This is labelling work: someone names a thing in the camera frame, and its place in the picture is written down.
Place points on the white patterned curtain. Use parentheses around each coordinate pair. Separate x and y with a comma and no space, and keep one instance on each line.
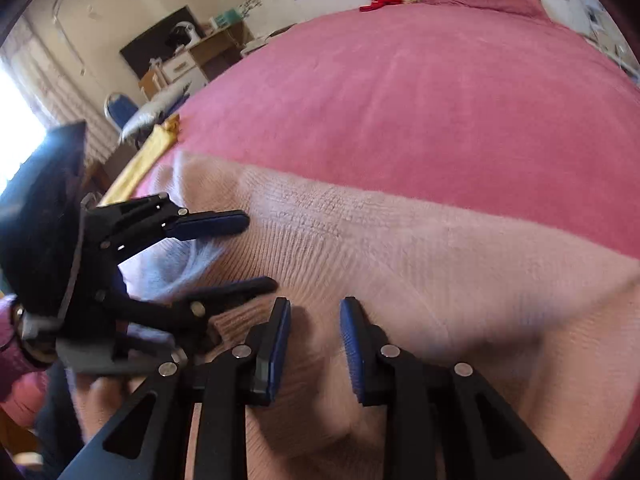
(50,93)

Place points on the pink knitted sweater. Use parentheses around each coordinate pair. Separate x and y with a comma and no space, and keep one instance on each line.
(550,319)

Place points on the black television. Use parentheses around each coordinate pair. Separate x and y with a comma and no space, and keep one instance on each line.
(160,41)

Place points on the pink bed cover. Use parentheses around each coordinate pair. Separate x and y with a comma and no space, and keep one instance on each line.
(471,108)

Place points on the wooden desk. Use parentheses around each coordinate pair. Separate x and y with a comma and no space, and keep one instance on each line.
(197,65)

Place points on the yellow garment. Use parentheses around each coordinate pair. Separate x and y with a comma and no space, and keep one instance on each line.
(162,138)

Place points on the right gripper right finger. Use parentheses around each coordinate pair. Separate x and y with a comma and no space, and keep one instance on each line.
(441,422)

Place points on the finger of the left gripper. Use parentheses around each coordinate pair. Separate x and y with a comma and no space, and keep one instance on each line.
(124,229)
(187,319)

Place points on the blue chair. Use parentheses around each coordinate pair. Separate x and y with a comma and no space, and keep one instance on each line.
(118,109)

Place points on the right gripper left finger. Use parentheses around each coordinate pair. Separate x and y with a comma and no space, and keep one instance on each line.
(190,422)

